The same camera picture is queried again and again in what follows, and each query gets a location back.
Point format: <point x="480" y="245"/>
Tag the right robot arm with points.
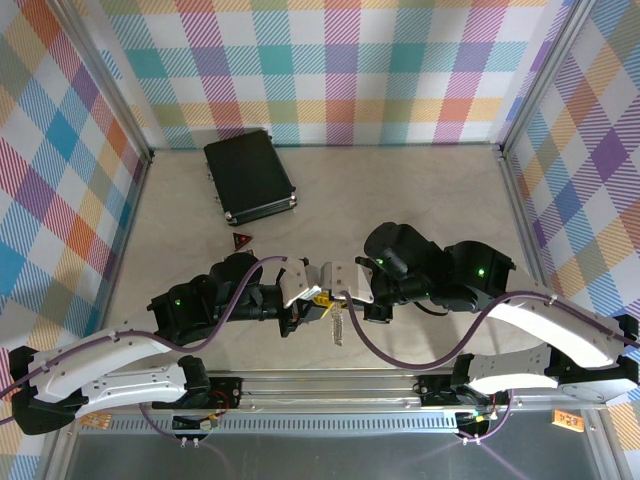
<point x="550" y="330"/>

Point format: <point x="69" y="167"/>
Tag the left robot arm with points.
<point x="100" y="365"/>

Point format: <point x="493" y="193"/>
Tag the black red triangular token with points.
<point x="241" y="242"/>

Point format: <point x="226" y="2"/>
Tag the black ribbed metal-cornered case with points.
<point x="247" y="175"/>

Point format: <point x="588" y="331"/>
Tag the orange label sticker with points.
<point x="568" y="419"/>
<point x="95" y="421"/>

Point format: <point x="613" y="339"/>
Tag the grey metal plate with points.
<point x="325" y="460"/>

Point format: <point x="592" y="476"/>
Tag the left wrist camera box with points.
<point x="297" y="280"/>

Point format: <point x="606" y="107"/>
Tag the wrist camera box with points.
<point x="297" y="280"/>
<point x="350" y="282"/>

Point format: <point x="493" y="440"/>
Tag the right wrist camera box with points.
<point x="350" y="282"/>

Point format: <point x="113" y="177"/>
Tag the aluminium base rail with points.
<point x="325" y="390"/>

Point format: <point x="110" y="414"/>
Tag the aluminium frame side rail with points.
<point x="525" y="225"/>
<point x="130" y="220"/>

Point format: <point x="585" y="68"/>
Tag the aluminium frame post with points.
<point x="545" y="80"/>
<point x="110" y="85"/>

